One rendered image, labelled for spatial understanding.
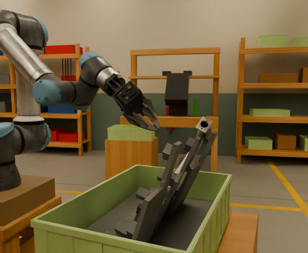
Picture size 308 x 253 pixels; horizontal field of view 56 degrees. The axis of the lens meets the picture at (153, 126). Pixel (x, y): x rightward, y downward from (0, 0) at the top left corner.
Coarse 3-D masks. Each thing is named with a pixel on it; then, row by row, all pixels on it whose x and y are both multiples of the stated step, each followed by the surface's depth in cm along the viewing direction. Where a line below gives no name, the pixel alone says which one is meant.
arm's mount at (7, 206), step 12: (24, 180) 116; (36, 180) 116; (48, 180) 117; (0, 192) 102; (12, 192) 103; (24, 192) 103; (36, 192) 109; (48, 192) 116; (0, 204) 94; (12, 204) 97; (24, 204) 103; (36, 204) 109; (0, 216) 94; (12, 216) 98
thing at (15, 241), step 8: (24, 232) 122; (32, 232) 111; (8, 240) 94; (16, 240) 98; (24, 240) 105; (32, 240) 108; (8, 248) 94; (16, 248) 98; (24, 248) 104; (32, 248) 108
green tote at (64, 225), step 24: (144, 168) 127; (96, 192) 99; (120, 192) 115; (192, 192) 120; (216, 192) 116; (48, 216) 78; (72, 216) 88; (96, 216) 100; (216, 216) 87; (48, 240) 72; (72, 240) 69; (96, 240) 66; (120, 240) 64; (192, 240) 63; (216, 240) 87
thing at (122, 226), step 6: (138, 192) 78; (144, 192) 78; (150, 192) 74; (144, 198) 77; (120, 222) 73; (126, 222) 73; (132, 222) 69; (114, 228) 72; (120, 228) 72; (126, 228) 72; (132, 228) 69; (126, 234) 71; (132, 234) 68
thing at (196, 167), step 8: (208, 136) 103; (216, 136) 105; (208, 144) 102; (208, 152) 107; (200, 160) 104; (192, 168) 96; (192, 176) 102; (184, 184) 97; (184, 192) 104; (176, 200) 99; (168, 208) 98; (176, 208) 106; (168, 216) 101
